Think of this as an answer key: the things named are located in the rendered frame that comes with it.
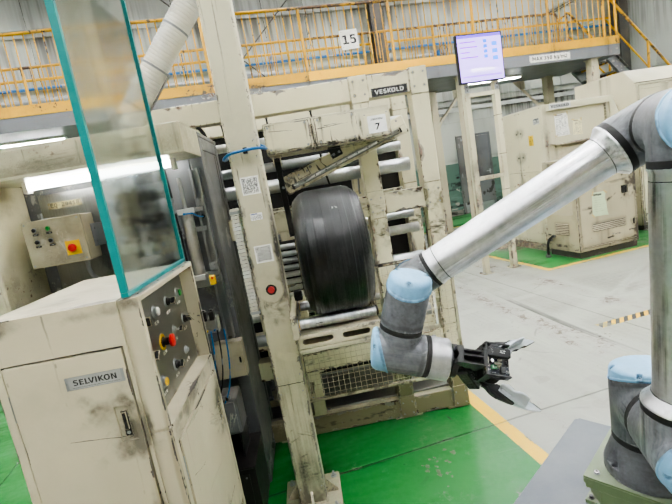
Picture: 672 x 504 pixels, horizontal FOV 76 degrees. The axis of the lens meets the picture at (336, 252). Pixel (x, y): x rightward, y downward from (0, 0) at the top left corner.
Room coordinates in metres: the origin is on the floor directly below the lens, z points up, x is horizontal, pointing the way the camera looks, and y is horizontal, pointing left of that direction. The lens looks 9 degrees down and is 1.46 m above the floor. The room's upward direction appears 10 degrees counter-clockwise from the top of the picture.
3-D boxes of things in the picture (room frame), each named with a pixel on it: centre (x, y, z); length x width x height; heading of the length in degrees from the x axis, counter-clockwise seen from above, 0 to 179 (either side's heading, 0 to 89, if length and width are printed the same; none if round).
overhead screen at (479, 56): (5.35, -2.06, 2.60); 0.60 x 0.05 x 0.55; 102
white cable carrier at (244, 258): (1.85, 0.39, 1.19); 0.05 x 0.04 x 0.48; 3
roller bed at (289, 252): (2.29, 0.29, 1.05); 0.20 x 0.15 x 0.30; 93
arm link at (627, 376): (0.90, -0.65, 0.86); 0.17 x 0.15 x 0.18; 164
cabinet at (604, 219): (5.59, -3.39, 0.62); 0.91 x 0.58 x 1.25; 102
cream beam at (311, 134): (2.22, -0.06, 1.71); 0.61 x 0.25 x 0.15; 93
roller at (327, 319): (1.78, 0.04, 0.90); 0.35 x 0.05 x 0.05; 93
